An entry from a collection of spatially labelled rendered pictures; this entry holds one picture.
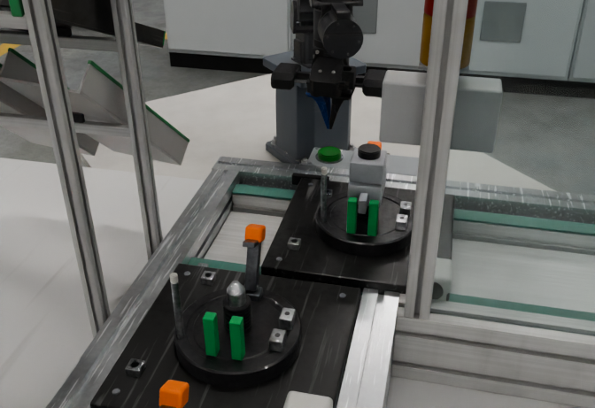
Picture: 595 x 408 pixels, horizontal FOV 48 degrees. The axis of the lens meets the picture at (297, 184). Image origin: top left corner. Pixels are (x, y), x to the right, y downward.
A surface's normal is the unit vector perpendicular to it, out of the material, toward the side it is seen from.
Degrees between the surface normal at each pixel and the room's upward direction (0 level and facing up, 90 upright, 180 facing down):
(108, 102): 90
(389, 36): 90
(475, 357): 90
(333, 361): 0
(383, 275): 0
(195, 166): 0
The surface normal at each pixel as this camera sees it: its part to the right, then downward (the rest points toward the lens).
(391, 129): -0.22, 0.49
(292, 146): -0.85, 0.27
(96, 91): 0.92, 0.19
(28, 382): 0.00, -0.87
